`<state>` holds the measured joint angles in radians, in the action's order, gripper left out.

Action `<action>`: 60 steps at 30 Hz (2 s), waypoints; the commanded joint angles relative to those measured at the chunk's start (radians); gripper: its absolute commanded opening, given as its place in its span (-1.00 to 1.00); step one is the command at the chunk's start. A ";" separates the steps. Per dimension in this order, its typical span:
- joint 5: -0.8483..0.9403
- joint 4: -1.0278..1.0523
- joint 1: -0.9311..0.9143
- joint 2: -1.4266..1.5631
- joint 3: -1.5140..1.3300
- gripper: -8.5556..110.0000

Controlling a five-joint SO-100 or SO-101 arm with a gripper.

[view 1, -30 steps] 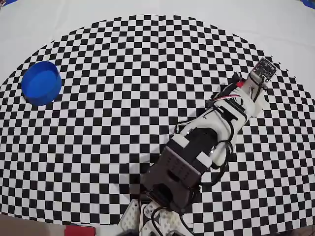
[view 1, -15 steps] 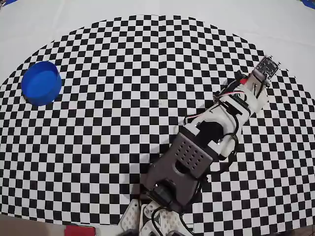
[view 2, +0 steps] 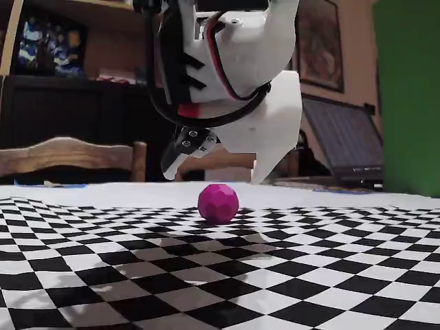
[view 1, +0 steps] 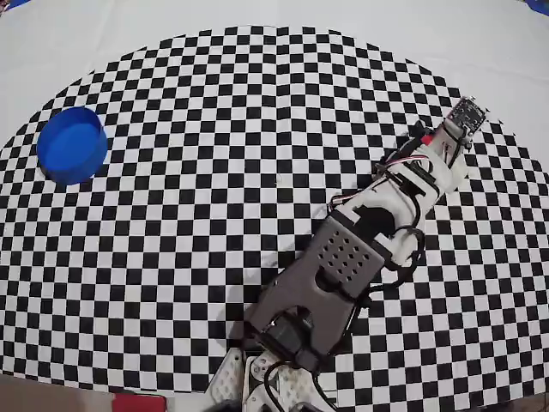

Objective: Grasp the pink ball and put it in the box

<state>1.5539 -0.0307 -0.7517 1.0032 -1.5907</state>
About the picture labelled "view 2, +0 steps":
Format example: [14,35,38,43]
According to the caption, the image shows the gripper finger black mount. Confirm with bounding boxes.
[160,125,220,182]

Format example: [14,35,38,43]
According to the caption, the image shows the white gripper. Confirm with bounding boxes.
[151,0,304,184]

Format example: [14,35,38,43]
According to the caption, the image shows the pink faceted ball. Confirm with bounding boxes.
[197,184,241,225]

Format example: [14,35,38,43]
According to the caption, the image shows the white pink flat box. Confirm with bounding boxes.
[96,71,138,85]

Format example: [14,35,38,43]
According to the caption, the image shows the open laptop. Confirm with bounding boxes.
[300,95,385,190]

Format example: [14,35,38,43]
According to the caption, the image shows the blue tape strip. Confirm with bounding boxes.
[14,181,87,189]

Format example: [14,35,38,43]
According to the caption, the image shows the dark wooden cabinet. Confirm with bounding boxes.
[0,74,162,179]

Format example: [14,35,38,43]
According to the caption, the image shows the light wooden bookshelf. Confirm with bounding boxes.
[0,0,152,78]

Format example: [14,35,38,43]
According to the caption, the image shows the green panel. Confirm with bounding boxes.
[372,0,440,199]

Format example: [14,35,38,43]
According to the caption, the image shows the black white checkered mat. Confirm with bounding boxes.
[0,181,440,330]

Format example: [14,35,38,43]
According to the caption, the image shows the starry night picture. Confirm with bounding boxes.
[15,13,89,77]

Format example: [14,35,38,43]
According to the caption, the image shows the black camera cable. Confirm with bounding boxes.
[146,10,273,129]

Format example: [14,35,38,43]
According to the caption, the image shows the red white black servo wire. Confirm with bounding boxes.
[202,13,270,103]

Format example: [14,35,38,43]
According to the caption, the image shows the framed wall picture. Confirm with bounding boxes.
[296,0,345,94]

